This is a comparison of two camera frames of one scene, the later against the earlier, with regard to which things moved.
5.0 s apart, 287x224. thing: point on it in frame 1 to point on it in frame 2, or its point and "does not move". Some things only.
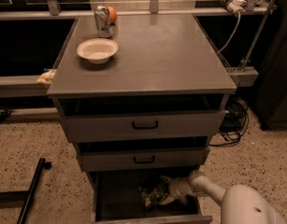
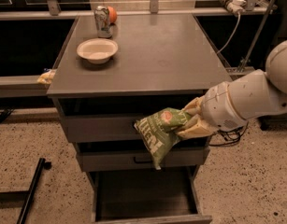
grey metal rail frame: (18, 86) does not move
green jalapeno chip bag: (150, 195) to (159, 133)
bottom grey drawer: (115, 199) does not move
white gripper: (176, 187) to (220, 105)
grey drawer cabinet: (141, 97) does not move
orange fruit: (112, 15) does not move
